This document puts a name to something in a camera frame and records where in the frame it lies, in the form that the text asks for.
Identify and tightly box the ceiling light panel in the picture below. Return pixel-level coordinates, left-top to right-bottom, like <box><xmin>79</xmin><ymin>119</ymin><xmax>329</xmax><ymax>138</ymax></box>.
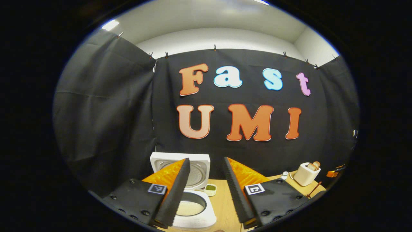
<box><xmin>101</xmin><ymin>19</ymin><xmax>120</xmax><ymax>32</ymax></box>

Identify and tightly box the wooden spoon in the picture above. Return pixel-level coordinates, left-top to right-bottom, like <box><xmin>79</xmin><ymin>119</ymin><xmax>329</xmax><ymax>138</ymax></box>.
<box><xmin>306</xmin><ymin>181</ymin><xmax>322</xmax><ymax>198</ymax></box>

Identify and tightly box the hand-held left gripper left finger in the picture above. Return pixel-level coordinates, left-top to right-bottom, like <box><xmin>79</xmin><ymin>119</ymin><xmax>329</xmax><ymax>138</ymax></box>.
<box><xmin>101</xmin><ymin>158</ymin><xmax>191</xmax><ymax>229</ymax></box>

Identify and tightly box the white rice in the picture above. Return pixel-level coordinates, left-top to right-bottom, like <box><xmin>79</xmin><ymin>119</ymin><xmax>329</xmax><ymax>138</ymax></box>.
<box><xmin>177</xmin><ymin>201</ymin><xmax>205</xmax><ymax>216</ymax></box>

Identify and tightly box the black backdrop cloth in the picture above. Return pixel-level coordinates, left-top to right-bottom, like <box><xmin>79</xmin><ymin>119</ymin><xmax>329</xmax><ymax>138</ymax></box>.
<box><xmin>53</xmin><ymin>29</ymin><xmax>359</xmax><ymax>197</ymax></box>

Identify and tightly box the row of black clips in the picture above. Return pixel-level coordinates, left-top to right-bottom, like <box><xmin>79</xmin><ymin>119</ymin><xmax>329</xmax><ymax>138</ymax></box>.
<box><xmin>117</xmin><ymin>32</ymin><xmax>338</xmax><ymax>70</ymax></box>

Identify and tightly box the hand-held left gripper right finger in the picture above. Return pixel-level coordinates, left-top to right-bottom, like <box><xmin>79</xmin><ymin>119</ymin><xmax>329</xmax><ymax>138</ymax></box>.
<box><xmin>224</xmin><ymin>157</ymin><xmax>309</xmax><ymax>230</ymax></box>

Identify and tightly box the white toaster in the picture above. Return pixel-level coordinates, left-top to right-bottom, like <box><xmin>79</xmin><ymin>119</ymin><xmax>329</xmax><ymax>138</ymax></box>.
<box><xmin>294</xmin><ymin>163</ymin><xmax>321</xmax><ymax>187</ymax></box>

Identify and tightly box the white rice cooker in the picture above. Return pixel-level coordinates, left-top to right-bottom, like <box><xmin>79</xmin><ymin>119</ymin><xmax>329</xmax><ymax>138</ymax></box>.
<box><xmin>150</xmin><ymin>152</ymin><xmax>217</xmax><ymax>231</ymax></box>

